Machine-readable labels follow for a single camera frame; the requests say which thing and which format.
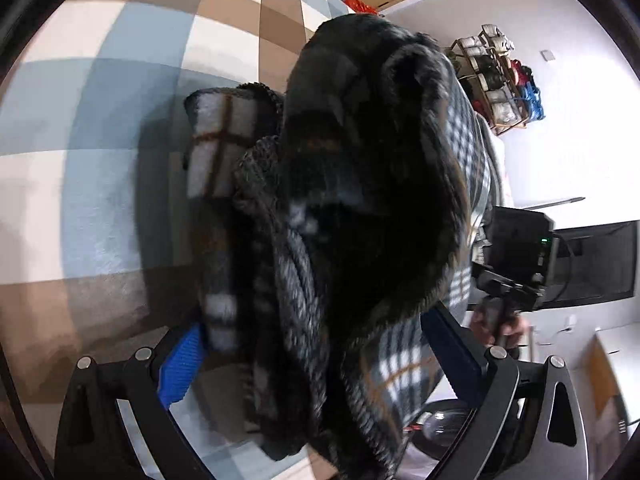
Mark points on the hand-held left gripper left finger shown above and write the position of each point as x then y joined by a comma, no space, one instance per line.
180,365

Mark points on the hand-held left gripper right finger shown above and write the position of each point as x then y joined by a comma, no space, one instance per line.
455,345

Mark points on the plaid fleece jacket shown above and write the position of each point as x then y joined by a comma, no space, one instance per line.
350,185

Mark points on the person's right hand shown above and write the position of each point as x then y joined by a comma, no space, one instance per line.
517,332

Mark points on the metal pole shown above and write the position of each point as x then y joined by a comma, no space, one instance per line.
555,202

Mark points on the black television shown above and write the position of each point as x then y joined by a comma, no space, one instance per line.
600,265

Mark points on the black round appliance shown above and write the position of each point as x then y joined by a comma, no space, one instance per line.
445,430

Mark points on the checkered bed sheet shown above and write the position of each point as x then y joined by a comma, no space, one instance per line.
75,185

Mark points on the orange plastic item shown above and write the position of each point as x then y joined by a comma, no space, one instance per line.
362,6

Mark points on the white light switch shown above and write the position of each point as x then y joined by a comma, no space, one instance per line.
547,55

